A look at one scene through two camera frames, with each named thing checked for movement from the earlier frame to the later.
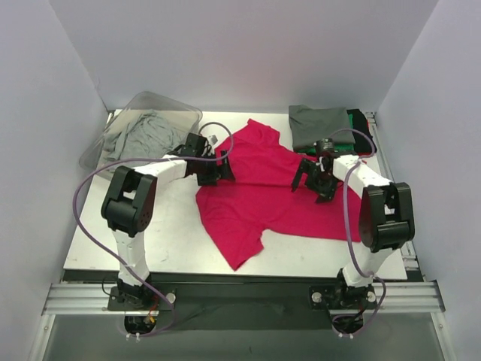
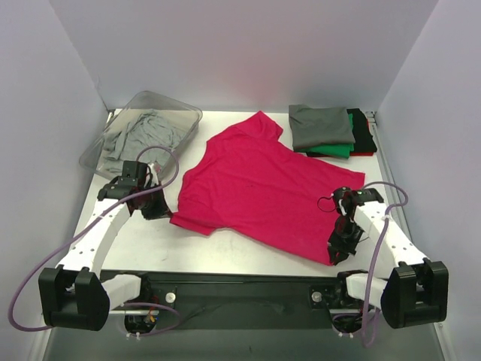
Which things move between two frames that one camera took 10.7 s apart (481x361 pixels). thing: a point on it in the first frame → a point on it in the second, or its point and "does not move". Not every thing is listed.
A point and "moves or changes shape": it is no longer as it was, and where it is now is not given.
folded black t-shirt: (363, 144) does not move
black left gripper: (212, 171) → (154, 207)
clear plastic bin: (145, 125) does not move
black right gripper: (313, 177) → (340, 243)
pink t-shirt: (235, 214) moves or changes shape
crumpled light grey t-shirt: (141, 134) does not move
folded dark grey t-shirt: (309, 125) does not move
